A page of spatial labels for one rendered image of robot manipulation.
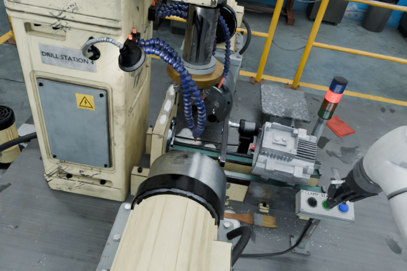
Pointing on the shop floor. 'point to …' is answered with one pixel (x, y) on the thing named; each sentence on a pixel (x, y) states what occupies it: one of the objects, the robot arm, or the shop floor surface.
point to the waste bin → (370, 19)
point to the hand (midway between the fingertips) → (334, 200)
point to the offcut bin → (335, 10)
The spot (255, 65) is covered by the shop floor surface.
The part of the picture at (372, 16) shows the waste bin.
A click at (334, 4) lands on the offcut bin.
